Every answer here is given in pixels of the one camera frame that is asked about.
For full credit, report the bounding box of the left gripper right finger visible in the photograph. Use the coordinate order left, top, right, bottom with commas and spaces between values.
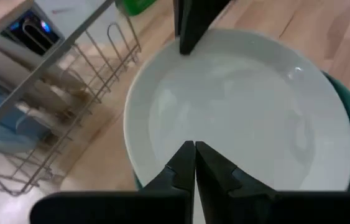
195, 141, 277, 200

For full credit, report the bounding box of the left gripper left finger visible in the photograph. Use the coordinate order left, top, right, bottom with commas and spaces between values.
139, 140, 196, 192

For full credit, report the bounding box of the wire dish rack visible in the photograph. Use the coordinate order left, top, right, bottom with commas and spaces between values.
0, 0, 143, 197

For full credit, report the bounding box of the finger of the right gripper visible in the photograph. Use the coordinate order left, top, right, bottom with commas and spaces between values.
179, 0, 232, 56
173, 0, 184, 39

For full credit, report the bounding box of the green detergent tub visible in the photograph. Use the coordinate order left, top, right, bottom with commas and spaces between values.
114, 0, 157, 17

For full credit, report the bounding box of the plain white plate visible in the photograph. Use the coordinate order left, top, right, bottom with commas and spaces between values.
123, 28, 350, 191

